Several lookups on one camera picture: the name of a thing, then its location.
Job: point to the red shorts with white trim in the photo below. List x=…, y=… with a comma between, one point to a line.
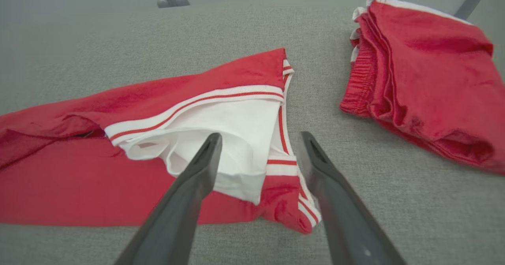
x=430, y=79

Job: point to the red and white striped jersey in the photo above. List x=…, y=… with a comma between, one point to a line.
x=79, y=178

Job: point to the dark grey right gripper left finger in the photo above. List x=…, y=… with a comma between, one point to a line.
x=177, y=217

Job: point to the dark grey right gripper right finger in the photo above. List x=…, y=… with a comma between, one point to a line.
x=347, y=225

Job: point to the grey fabric sofa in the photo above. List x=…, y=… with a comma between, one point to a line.
x=276, y=24

